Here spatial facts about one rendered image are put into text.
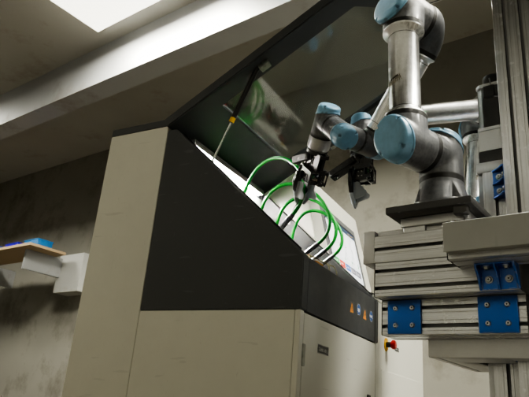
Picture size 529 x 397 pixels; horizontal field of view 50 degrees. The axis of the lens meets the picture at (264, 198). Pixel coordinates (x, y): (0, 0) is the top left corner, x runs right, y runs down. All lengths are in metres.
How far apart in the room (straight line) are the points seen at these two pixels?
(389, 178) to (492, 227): 3.38
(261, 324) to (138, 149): 0.88
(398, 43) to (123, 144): 1.12
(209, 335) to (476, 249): 0.83
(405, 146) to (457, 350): 0.53
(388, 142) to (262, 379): 0.73
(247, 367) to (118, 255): 0.66
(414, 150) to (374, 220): 3.13
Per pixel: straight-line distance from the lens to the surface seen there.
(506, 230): 1.31
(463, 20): 4.84
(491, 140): 1.85
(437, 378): 4.17
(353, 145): 1.75
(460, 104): 2.16
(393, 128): 1.49
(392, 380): 2.43
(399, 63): 1.62
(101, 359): 2.01
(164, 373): 1.83
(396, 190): 4.60
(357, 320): 2.05
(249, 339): 1.68
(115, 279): 2.04
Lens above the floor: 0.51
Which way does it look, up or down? 21 degrees up
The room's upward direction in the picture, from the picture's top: 5 degrees clockwise
